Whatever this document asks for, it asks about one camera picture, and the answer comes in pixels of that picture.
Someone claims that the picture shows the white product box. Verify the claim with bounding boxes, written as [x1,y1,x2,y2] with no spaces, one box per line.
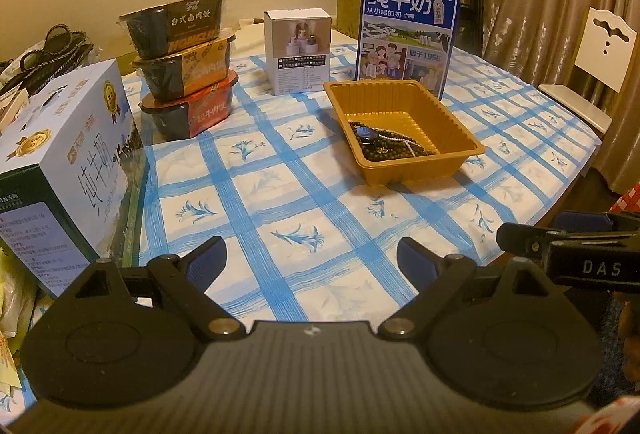
[263,7,332,96]

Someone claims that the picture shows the black meal bowl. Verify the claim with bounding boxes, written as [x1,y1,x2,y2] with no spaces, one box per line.
[118,0,230,60]

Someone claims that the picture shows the red label meal bowl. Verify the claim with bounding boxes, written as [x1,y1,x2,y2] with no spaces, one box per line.
[138,68,240,140]

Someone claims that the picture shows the blue checked tablecloth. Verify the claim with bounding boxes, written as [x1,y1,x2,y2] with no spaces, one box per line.
[20,41,604,331]

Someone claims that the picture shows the pile of bead bracelets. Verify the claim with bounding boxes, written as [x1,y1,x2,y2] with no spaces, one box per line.
[347,118,442,163]

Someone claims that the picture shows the white milk carton box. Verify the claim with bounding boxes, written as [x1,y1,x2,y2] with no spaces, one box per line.
[0,58,150,301]

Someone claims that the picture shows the white pearl bracelet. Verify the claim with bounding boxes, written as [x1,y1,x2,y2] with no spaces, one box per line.
[384,136,437,156]

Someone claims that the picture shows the pale yellow plastic bags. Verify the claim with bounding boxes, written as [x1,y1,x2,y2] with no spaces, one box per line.
[0,249,40,412]

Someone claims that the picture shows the red checked cloth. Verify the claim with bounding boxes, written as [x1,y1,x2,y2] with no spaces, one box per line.
[612,181,640,216]

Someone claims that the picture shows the orange plastic tray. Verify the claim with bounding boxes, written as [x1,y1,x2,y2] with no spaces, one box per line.
[322,80,487,187]

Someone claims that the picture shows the yellow label meal bowl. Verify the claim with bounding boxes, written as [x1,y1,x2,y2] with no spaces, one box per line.
[131,32,237,101]

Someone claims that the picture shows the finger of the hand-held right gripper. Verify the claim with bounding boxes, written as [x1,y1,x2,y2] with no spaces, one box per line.
[497,222,640,261]
[555,211,640,235]

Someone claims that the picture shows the black rope-handled bag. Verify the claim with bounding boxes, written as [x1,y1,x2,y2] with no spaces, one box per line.
[0,26,97,96]

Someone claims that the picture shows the blue milk carton box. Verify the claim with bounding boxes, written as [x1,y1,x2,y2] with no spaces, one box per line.
[353,0,460,101]

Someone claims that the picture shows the red and white packet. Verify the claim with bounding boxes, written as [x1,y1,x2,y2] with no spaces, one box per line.
[565,393,640,434]

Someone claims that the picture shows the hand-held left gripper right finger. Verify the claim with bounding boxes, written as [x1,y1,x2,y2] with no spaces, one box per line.
[379,236,553,341]

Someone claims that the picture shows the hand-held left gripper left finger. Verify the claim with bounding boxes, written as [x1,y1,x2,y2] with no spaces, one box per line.
[64,236,244,341]

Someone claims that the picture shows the white wooden chair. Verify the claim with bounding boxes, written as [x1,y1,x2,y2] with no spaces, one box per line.
[538,6,639,136]

